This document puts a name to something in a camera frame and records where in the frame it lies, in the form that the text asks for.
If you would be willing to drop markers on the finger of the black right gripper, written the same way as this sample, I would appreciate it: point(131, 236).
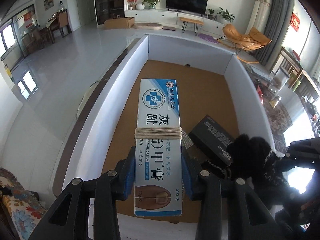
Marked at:
point(303, 153)

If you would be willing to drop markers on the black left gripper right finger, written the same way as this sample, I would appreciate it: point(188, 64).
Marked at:
point(227, 206)

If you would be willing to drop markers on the blue white nail cream box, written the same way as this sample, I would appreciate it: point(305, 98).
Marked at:
point(158, 161)

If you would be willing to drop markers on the black odor removing bar box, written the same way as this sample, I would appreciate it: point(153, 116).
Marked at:
point(212, 139)

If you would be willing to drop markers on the white cardboard sorting box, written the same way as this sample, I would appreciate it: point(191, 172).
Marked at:
point(210, 81)

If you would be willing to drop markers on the black fluffy hair accessory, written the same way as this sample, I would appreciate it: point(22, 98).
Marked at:
point(250, 158)

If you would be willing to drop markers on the floral patterned cloth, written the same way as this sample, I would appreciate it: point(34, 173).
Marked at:
point(23, 207)

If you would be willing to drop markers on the orange lounge chair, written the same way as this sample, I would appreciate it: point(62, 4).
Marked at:
point(252, 41)

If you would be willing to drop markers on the purple round floor mat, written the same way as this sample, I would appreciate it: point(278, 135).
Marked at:
point(209, 38)

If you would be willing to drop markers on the brown cardboard box on floor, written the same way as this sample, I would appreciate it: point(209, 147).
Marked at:
point(119, 23)

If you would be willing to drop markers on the round beige floor cushion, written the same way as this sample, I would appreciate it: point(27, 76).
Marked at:
point(148, 26)

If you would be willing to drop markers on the wooden dining table set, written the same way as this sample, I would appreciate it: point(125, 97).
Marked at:
point(37, 37)

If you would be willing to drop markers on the wooden bench with hairpin legs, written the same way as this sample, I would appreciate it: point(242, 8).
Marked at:
point(196, 23)

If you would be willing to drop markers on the white tv cabinet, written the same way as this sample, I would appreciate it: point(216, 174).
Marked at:
point(173, 19)

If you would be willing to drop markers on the red flower vase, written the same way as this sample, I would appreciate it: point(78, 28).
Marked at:
point(131, 4)

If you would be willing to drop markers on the green potted plant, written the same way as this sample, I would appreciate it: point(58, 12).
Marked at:
point(151, 3)

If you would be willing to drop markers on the black flat television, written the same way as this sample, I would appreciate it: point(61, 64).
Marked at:
point(196, 6)

